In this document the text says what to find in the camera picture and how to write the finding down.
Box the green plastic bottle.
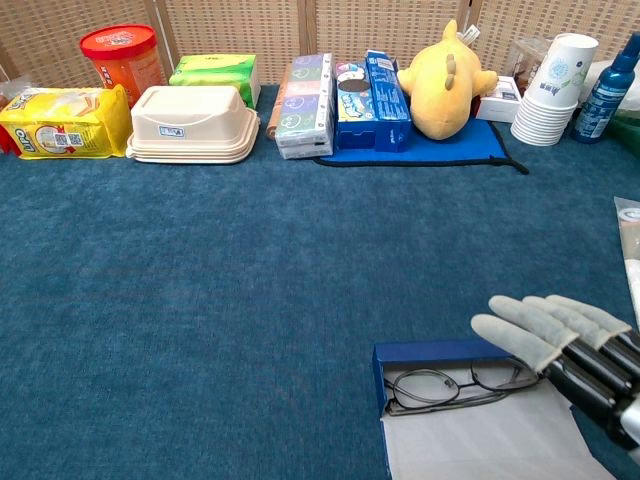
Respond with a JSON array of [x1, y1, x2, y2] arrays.
[[604, 107, 640, 151]]

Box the light blue cookie box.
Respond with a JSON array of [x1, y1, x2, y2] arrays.
[[332, 60, 376, 151]]

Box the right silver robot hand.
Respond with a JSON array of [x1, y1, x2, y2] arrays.
[[470, 294, 640, 451]]

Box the teal felt table cover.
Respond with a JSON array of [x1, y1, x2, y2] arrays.
[[0, 83, 640, 480]]

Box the orange tub with red lid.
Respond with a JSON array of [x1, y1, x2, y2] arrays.
[[79, 23, 169, 110]]

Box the yellow biscuit pack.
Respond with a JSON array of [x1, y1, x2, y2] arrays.
[[0, 83, 133, 160]]

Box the blue spray bottle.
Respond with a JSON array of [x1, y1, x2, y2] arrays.
[[571, 32, 640, 145]]

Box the brown snacks in clear pack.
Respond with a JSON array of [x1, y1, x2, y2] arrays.
[[504, 35, 556, 96]]

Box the green tissue pack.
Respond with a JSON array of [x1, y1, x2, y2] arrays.
[[168, 53, 262, 110]]

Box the beige lidded lunch box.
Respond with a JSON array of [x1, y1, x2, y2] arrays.
[[124, 85, 261, 165]]

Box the small white box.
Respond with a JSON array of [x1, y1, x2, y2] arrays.
[[474, 74, 524, 124]]

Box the woven rattan folding screen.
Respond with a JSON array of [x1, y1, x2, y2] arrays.
[[0, 0, 640, 89]]

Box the yellow plush toy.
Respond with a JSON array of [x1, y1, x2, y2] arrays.
[[397, 18, 500, 141]]

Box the blue cardboard glasses case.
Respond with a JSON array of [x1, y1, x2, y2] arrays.
[[371, 338, 616, 480]]

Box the black wire eyeglasses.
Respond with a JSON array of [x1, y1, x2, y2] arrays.
[[383, 357, 544, 417]]

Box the pastel pocket tissue multipack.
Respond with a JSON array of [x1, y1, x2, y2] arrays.
[[273, 52, 335, 160]]

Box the stack of paper cups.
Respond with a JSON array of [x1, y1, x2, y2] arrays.
[[509, 32, 600, 147]]

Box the brown paper roll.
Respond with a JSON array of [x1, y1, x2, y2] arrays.
[[264, 62, 294, 141]]

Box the dark blue cookie box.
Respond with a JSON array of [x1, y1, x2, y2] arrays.
[[364, 48, 414, 154]]

